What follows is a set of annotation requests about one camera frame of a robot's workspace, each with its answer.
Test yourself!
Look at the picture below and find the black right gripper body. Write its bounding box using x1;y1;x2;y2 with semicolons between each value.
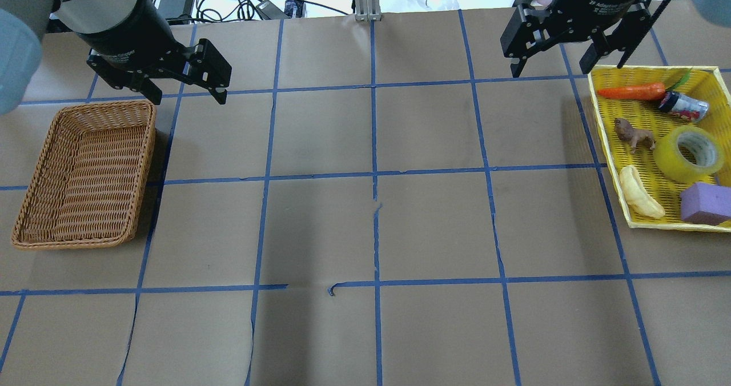
547;0;635;43

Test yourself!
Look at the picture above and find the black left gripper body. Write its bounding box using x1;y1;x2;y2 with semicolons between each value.
78;0;203;89

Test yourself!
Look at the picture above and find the yellow tape roll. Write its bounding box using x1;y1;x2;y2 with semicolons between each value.
653;125;725;184

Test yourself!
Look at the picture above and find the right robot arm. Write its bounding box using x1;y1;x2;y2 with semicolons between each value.
500;0;730;78

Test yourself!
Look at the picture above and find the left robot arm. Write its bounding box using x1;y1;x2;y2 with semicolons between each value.
1;0;232;114

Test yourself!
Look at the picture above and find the black power adapter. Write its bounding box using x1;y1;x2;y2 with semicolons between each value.
155;0;194;25

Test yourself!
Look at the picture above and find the orange toy carrot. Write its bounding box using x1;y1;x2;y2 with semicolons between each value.
596;70;691;102

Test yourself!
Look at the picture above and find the small red can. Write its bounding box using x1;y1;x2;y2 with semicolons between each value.
658;90;710;123

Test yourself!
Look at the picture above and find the brown toy lion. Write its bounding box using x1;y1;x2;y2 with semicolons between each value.
614;118;656;154

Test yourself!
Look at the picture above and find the yellow plastic basket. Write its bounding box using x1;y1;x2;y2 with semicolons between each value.
588;65;730;232

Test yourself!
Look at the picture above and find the brown wicker basket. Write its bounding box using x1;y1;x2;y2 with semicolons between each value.
11;100;156;251

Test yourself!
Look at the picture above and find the toy banana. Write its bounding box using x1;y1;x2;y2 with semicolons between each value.
619;165;666;219

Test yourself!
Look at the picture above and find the purple sponge block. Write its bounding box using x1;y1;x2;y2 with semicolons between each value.
680;182;730;226

